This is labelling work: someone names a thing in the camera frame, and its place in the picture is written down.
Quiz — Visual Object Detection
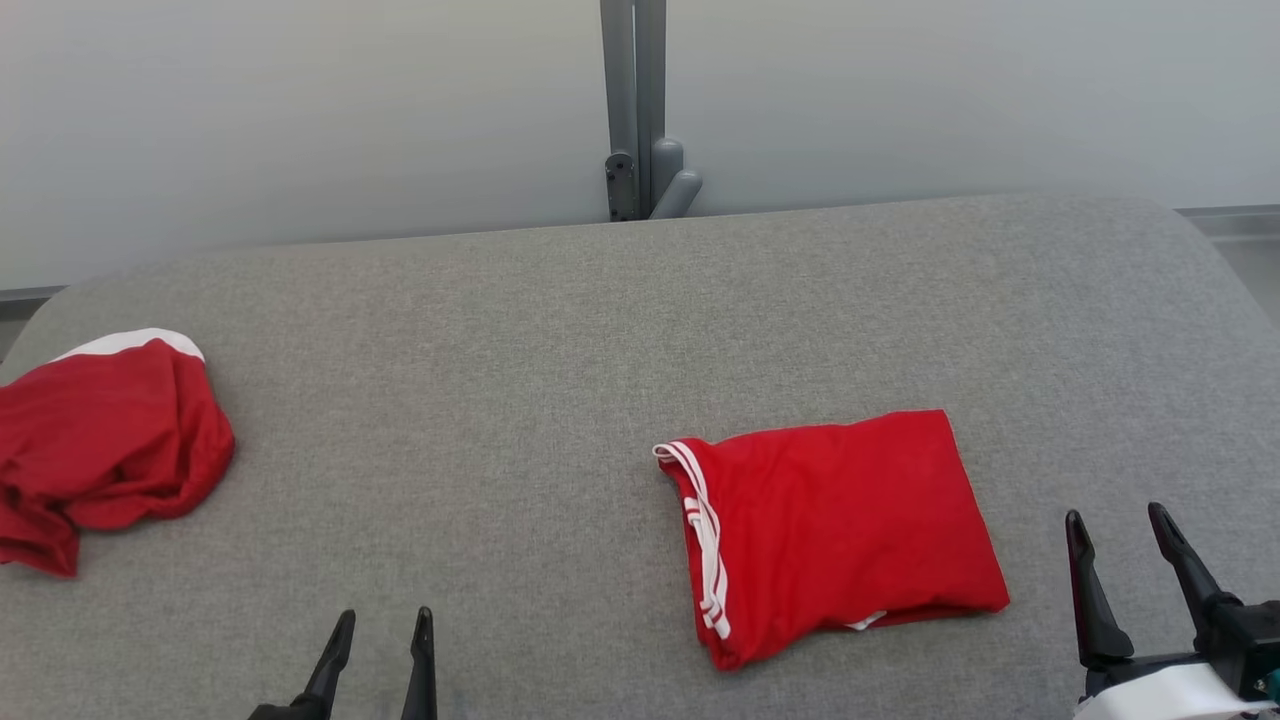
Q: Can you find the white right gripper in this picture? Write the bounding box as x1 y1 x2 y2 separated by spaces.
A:
1065 503 1280 720

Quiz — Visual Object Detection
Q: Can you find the grey metal stand post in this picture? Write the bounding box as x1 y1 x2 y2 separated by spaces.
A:
600 0 703 223

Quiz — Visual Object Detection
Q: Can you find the grey fabric sofa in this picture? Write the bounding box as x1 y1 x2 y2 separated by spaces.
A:
0 193 1280 720

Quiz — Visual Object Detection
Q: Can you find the red shorts white waistband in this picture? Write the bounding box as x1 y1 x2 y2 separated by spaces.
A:
0 328 236 579

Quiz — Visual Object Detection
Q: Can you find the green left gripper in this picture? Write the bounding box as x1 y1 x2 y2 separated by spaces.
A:
248 607 438 720

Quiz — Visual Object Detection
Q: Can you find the red basketball jersey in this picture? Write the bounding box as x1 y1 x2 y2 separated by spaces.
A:
653 408 1011 673

